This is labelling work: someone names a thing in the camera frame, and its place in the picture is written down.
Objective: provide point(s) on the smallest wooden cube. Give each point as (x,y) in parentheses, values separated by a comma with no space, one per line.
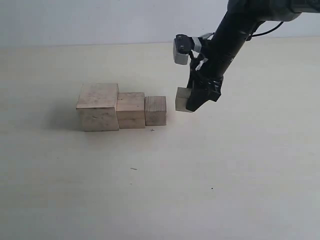
(181,99)

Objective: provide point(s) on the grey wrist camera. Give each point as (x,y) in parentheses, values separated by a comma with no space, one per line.
(183,45)

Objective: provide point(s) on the second largest wooden cube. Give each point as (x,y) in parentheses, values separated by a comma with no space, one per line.
(130,110)

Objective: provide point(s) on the third largest wooden cube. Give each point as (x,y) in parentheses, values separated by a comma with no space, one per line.
(155,108)

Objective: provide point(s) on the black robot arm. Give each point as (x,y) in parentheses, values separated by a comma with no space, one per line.
(248,15)

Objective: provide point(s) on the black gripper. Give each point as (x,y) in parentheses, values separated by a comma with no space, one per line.
(214,57)

